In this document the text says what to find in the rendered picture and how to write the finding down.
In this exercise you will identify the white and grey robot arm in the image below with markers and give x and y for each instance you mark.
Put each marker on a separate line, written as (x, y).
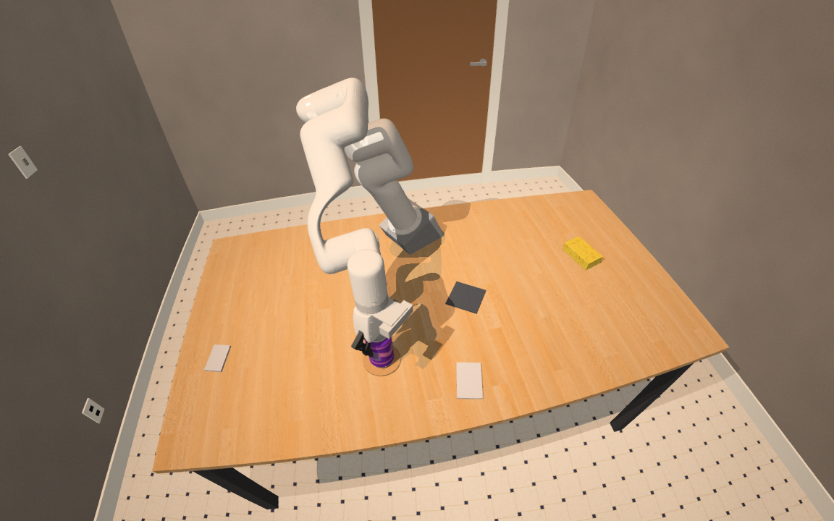
(336, 123)

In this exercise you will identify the purple drink can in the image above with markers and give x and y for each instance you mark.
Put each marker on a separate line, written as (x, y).
(383, 353)

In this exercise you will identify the yellow sponge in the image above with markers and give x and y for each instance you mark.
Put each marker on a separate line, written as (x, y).
(581, 252)

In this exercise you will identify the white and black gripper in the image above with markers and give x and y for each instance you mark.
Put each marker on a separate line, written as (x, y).
(366, 327)

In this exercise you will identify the dark grey square slate coaster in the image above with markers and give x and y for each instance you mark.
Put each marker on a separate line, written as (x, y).
(465, 297)

